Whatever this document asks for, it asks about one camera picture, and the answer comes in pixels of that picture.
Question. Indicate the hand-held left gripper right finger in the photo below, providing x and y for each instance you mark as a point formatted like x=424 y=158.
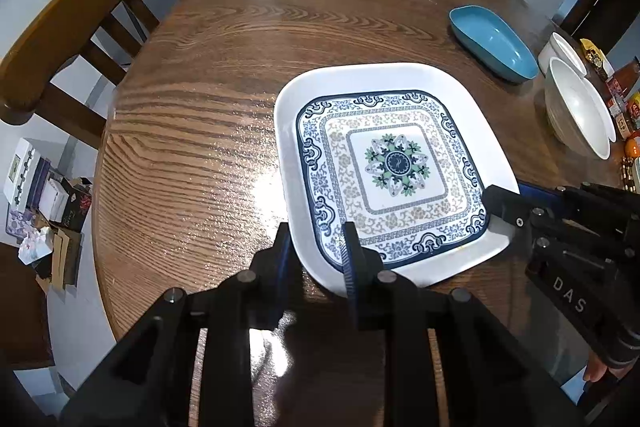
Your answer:
x=351 y=277

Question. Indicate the wooden chair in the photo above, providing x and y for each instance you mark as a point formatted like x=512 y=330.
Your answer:
x=75 y=7

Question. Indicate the blue oval dish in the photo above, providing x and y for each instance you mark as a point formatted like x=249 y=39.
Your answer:
x=495 y=42

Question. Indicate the black box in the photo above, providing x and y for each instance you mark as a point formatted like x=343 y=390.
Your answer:
x=77 y=207

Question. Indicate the cardboard box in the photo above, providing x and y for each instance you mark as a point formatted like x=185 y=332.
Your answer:
x=62 y=257

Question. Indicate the person's right hand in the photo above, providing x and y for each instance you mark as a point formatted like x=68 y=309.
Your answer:
x=595 y=369

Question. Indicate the orange fruit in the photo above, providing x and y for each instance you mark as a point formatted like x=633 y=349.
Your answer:
x=633 y=147

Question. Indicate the large white bowl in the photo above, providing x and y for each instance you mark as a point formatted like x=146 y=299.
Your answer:
x=575 y=107

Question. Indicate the white box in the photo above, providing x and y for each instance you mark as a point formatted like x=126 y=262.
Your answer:
x=20 y=172

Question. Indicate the white plate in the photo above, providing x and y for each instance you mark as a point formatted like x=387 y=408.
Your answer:
x=636 y=174

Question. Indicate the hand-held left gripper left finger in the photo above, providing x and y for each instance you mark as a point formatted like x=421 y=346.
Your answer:
x=286 y=252

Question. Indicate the blue patterned square plate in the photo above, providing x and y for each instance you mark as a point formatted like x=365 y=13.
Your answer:
x=400 y=107

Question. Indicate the yellow snack packet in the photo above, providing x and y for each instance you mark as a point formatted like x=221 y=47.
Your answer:
x=595 y=54

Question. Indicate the crumpled white bag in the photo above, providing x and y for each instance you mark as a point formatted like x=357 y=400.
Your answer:
x=35 y=247

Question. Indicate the small white ramekin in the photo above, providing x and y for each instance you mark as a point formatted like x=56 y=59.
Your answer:
x=565 y=49

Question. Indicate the beaded wooden trivet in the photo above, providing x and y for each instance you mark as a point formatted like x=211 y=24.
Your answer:
x=627 y=174

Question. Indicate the brown jar with dark lid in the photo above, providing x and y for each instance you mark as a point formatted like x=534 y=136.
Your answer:
x=622 y=124

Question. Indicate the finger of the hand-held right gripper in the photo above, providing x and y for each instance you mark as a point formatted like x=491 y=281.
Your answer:
x=502 y=204
x=540 y=189

